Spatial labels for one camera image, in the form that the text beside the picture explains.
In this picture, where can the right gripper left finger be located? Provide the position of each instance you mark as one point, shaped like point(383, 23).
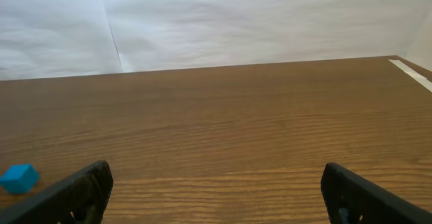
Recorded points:
point(67, 197)

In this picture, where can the blue cube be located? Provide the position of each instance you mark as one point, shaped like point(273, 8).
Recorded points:
point(18, 180)

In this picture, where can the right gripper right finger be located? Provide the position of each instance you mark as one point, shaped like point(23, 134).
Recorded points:
point(364, 200)

